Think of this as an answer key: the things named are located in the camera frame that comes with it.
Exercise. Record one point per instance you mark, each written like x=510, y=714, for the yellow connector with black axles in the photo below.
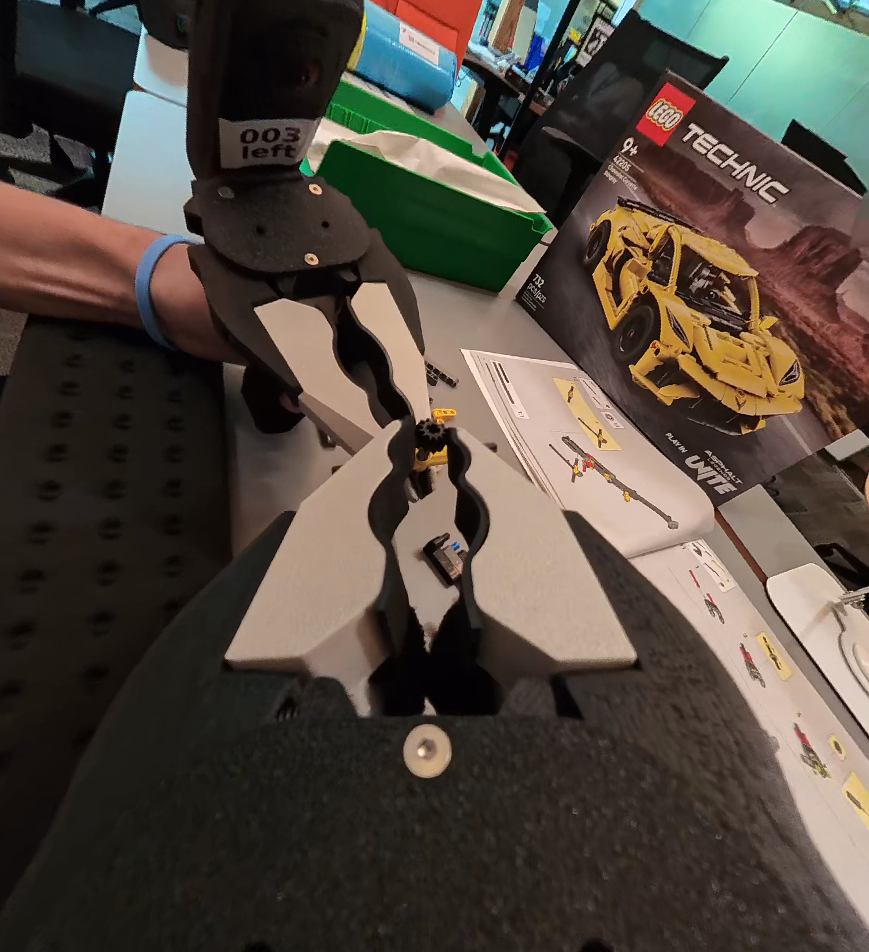
x=425, y=461

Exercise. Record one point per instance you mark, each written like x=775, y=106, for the person's left hand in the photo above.
x=196, y=320

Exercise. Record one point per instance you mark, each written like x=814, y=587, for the small black gear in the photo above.
x=429, y=437

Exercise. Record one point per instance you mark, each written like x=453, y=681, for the blue wristband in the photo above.
x=144, y=297

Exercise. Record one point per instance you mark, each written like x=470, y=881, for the red storage bin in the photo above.
x=434, y=22

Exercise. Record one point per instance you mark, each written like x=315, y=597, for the white paper sheet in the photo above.
x=419, y=160

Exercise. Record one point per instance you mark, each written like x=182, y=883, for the long grey beam assembly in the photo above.
x=446, y=561

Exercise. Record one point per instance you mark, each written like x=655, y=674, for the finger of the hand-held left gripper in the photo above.
x=308, y=357
x=390, y=335

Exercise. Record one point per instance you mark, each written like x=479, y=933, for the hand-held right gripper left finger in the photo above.
x=315, y=587

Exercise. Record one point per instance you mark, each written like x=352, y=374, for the black dimpled foam pad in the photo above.
x=92, y=520

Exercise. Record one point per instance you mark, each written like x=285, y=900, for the short black toy beam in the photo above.
x=442, y=374

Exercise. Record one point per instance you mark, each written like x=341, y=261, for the open instruction booklet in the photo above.
x=553, y=431

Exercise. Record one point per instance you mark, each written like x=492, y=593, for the person's left forearm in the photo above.
x=47, y=253

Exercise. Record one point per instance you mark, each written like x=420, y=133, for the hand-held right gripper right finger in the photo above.
x=546, y=587

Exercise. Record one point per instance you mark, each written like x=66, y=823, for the green storage bin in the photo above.
x=419, y=230

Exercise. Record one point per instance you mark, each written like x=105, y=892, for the yellow car set box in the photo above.
x=702, y=312

